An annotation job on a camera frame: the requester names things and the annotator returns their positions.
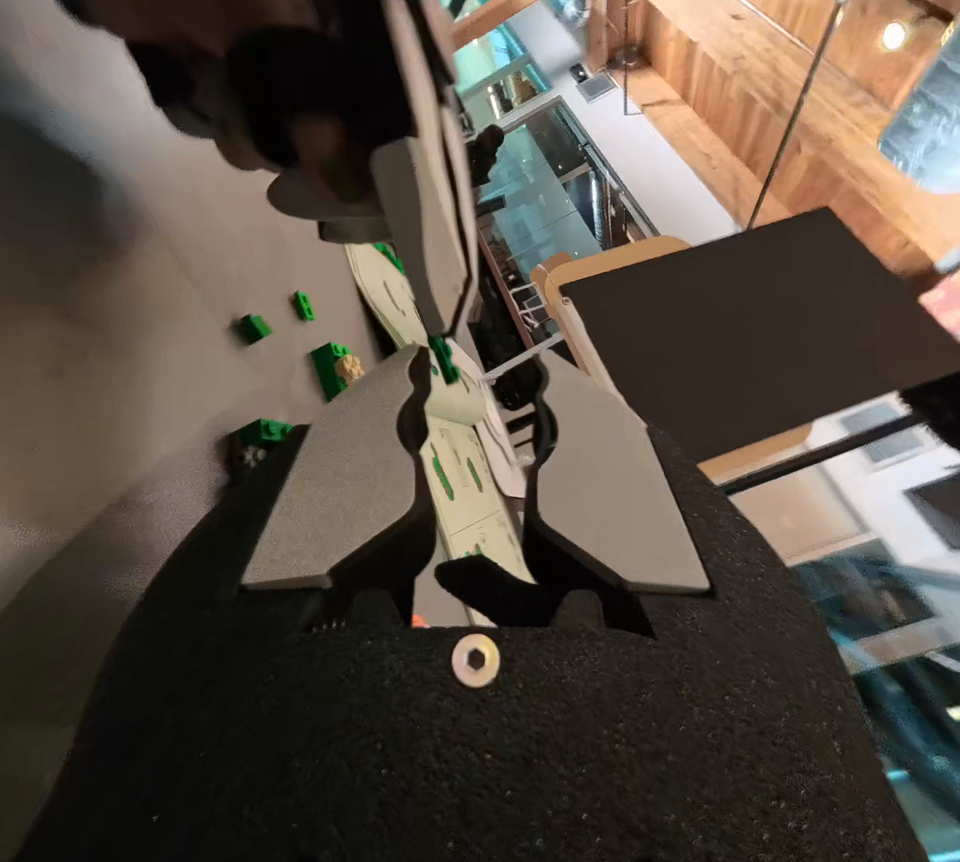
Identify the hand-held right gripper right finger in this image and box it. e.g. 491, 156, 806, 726
523, 349, 712, 596

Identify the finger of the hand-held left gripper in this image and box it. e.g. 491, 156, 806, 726
369, 138, 471, 339
377, 0, 483, 338

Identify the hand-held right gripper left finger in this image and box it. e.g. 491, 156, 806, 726
240, 345, 438, 591

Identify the green toy brick assembly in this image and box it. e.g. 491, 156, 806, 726
426, 333, 463, 385

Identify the pale grey desk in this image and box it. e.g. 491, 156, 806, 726
0, 0, 466, 862

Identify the green brick with dark piece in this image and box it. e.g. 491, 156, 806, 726
227, 417, 296, 475

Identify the flat green toy brick plate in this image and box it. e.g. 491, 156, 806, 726
308, 341, 354, 403

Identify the white instruction booklet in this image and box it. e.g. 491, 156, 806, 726
345, 243, 528, 565

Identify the thin metal rod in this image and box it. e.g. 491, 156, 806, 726
746, 0, 890, 229

